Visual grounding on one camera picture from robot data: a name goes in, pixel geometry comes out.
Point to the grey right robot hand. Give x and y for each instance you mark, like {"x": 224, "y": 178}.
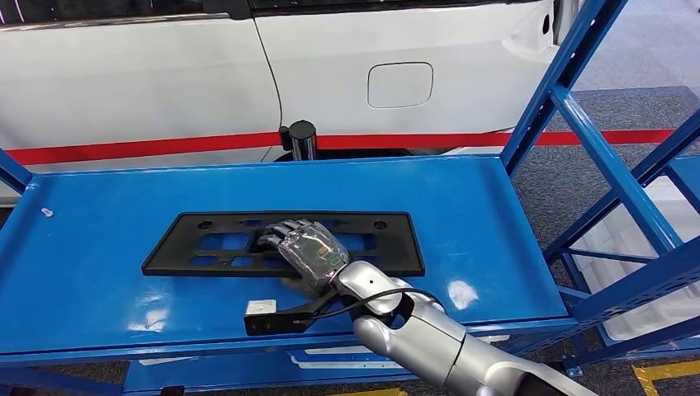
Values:
{"x": 314, "y": 254}

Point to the black plastic panel part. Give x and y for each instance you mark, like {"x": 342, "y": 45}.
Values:
{"x": 393, "y": 257}

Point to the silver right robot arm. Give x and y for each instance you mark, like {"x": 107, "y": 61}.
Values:
{"x": 437, "y": 344}

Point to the red barrier belt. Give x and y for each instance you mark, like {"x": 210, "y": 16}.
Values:
{"x": 137, "y": 148}
{"x": 410, "y": 141}

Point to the yellow floor tape square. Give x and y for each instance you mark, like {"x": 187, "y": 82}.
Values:
{"x": 372, "y": 392}

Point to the white car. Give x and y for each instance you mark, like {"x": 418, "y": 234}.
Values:
{"x": 137, "y": 82}

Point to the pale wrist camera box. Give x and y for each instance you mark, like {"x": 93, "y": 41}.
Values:
{"x": 261, "y": 307}

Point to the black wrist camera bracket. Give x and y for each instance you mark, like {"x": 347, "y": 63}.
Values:
{"x": 273, "y": 325}

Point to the black stanchion post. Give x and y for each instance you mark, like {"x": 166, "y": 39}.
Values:
{"x": 301, "y": 139}

